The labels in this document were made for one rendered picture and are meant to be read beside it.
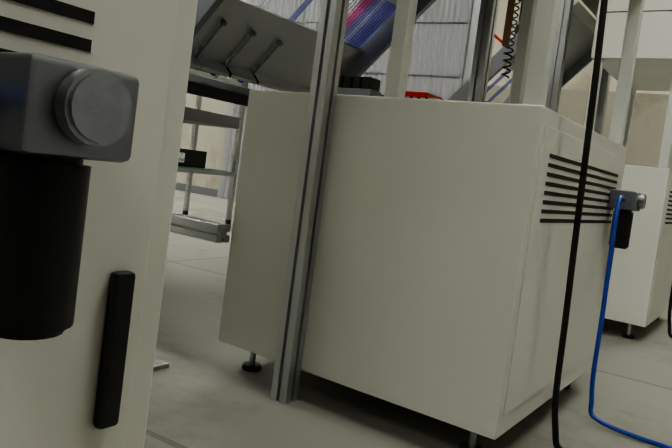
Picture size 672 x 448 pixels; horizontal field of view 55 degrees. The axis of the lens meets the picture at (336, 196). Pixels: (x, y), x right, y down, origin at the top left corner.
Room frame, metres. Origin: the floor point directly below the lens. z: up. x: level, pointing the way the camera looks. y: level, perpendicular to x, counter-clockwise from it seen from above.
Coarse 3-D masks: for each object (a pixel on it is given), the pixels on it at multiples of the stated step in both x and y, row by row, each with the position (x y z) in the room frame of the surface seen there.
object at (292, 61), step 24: (240, 0) 1.61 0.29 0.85; (216, 24) 1.63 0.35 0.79; (240, 24) 1.68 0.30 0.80; (264, 24) 1.72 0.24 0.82; (288, 24) 1.77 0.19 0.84; (192, 48) 1.66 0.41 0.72; (216, 48) 1.70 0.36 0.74; (264, 48) 1.80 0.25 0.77; (288, 48) 1.86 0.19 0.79; (312, 48) 1.92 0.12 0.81; (264, 72) 1.89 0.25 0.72; (288, 72) 1.96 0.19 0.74
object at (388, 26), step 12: (420, 0) 1.98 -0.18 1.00; (432, 0) 1.96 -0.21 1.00; (420, 12) 1.98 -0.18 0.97; (384, 24) 2.05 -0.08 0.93; (384, 36) 2.04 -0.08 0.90; (372, 48) 2.07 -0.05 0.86; (384, 48) 2.04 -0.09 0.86; (360, 60) 2.09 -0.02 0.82; (372, 60) 2.06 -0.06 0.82; (348, 72) 2.11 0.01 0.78; (360, 72) 2.09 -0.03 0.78
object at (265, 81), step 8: (192, 56) 1.66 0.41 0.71; (192, 64) 1.64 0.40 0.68; (200, 64) 1.67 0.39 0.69; (208, 64) 1.70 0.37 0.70; (216, 64) 1.73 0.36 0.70; (224, 64) 1.77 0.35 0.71; (216, 72) 1.71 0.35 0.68; (224, 72) 1.73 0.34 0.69; (232, 72) 1.77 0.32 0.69; (240, 72) 1.80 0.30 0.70; (248, 72) 1.84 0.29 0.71; (240, 80) 1.80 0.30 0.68; (248, 80) 1.81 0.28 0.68; (256, 80) 1.85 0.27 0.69; (264, 80) 1.88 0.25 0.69; (272, 80) 1.92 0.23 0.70; (280, 80) 1.96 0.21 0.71; (272, 88) 1.91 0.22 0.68; (280, 88) 1.93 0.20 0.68; (288, 88) 1.96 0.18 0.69; (296, 88) 2.01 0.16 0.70; (304, 88) 2.05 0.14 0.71
